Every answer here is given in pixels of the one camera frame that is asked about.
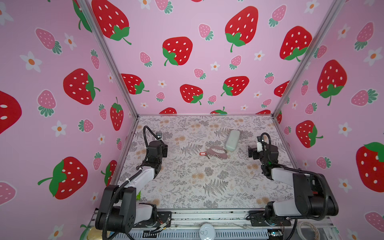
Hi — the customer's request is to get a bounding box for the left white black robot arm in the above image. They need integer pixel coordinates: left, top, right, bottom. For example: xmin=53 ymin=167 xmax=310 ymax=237
xmin=95 ymin=141 xmax=168 ymax=234

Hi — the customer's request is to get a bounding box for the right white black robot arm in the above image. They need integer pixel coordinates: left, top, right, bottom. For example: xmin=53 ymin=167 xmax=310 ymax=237
xmin=246 ymin=142 xmax=339 ymax=226

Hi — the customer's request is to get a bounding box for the pale green oblong case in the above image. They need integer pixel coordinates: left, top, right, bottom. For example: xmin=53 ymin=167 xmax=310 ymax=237
xmin=225 ymin=130 xmax=241 ymax=152

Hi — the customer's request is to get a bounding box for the white tape roll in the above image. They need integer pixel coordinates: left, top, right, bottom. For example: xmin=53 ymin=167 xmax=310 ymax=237
xmin=297 ymin=222 xmax=321 ymax=240

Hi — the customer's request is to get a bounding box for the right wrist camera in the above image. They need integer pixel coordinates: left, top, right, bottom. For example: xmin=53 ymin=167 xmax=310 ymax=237
xmin=257 ymin=141 xmax=265 ymax=153

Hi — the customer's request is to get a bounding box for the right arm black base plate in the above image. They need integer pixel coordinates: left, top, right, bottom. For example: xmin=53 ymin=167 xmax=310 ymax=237
xmin=246 ymin=211 xmax=292 ymax=227

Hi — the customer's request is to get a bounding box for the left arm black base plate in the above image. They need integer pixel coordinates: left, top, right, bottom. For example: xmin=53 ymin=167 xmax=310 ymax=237
xmin=134 ymin=211 xmax=172 ymax=228

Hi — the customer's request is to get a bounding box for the aluminium extrusion rail frame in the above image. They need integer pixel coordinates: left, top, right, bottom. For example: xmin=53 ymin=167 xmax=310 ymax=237
xmin=115 ymin=209 xmax=341 ymax=240

